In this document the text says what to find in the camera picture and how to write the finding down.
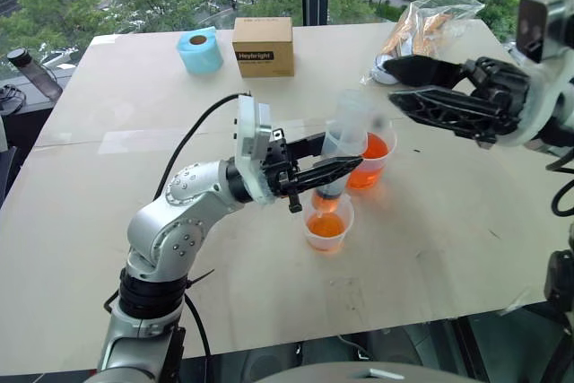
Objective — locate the dark side table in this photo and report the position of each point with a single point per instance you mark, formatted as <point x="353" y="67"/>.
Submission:
<point x="27" y="136"/>

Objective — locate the dark bottle with black cap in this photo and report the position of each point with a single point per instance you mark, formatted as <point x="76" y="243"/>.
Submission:
<point x="38" y="75"/>

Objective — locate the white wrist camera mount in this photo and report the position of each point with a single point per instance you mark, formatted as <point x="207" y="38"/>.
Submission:
<point x="545" y="105"/>
<point x="251" y="132"/>

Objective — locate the small clear cup red liquid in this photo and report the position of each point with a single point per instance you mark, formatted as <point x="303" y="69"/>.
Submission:
<point x="326" y="235"/>

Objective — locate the clear plastic bag with contents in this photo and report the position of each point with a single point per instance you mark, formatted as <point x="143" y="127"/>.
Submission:
<point x="426" y="28"/>

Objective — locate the brown cardboard box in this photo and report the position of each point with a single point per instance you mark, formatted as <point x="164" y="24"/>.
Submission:
<point x="264" y="49"/>

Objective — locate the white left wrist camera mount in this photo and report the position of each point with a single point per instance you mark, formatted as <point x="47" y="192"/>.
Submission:
<point x="251" y="132"/>

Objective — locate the clear plastic cup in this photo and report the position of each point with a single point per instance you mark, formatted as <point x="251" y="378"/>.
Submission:
<point x="349" y="132"/>

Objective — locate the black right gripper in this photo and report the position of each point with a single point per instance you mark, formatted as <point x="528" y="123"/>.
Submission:
<point x="507" y="91"/>

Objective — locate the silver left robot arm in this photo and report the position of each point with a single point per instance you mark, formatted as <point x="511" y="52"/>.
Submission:
<point x="157" y="230"/>

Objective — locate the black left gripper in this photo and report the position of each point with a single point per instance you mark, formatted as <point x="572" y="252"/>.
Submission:
<point x="279" y="163"/>

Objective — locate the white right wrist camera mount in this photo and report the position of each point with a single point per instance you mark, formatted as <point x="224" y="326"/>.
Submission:
<point x="545" y="105"/>

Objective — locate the blue paper roll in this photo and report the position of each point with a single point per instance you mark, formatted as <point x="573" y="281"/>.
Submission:
<point x="202" y="55"/>

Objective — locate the large clear cup red liquid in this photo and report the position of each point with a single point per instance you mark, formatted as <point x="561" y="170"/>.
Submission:
<point x="373" y="164"/>

